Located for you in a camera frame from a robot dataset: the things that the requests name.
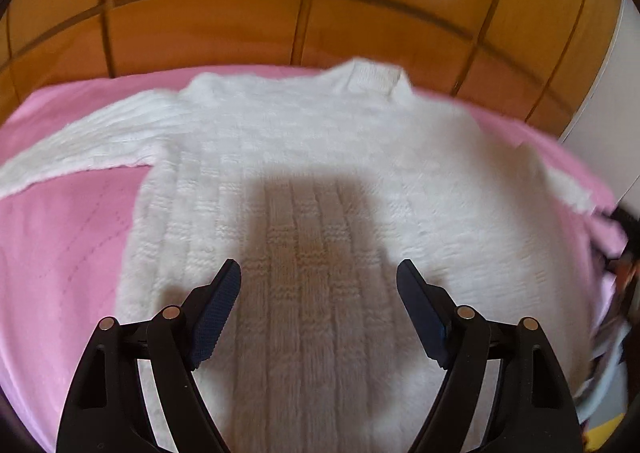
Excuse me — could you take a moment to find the white knitted sweater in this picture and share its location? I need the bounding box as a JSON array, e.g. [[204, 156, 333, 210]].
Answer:
[[1, 60, 591, 452]]

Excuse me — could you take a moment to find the clothes pile beside bed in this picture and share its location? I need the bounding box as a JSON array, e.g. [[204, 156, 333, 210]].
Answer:
[[574, 205, 639, 452]]

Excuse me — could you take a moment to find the pink bed cover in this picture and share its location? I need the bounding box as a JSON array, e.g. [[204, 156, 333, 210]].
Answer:
[[1, 65, 627, 452]]

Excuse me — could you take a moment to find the wooden panelled wardrobe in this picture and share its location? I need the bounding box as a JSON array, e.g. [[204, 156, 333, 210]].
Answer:
[[1, 0, 623, 135]]

